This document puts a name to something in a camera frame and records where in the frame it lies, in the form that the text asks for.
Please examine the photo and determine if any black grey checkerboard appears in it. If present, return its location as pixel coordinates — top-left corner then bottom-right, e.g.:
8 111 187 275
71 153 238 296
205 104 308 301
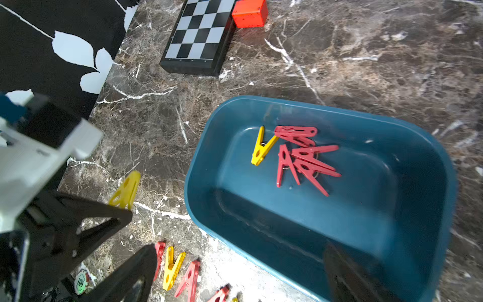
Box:
160 0 236 76

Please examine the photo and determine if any big yellow clothespin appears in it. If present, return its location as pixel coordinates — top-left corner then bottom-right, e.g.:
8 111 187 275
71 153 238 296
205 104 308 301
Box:
108 171 141 211

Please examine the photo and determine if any teal plastic storage box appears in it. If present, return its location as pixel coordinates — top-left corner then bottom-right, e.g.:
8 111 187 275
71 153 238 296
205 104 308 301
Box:
184 96 457 301

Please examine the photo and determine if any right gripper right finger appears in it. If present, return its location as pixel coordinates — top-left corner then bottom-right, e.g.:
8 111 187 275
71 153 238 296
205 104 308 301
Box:
323 242 400 302

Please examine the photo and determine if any clothespin pile in box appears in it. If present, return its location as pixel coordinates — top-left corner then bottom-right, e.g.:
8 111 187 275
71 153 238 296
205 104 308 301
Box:
275 126 341 197

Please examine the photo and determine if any red clothespin row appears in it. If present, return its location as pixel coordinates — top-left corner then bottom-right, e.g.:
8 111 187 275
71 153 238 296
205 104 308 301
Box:
208 285 230 302

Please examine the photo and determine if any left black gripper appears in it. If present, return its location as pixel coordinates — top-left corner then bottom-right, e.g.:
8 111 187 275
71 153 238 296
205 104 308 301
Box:
1 190 133 301

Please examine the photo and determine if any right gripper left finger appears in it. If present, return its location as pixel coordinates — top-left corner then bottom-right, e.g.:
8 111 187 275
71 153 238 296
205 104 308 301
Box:
78 244 157 301

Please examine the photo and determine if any small red block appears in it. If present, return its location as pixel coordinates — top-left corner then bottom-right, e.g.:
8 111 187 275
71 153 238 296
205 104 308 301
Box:
231 0 269 28

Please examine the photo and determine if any slim yellow clothespin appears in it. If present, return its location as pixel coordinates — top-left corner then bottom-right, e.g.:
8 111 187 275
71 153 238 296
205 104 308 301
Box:
251 126 279 166

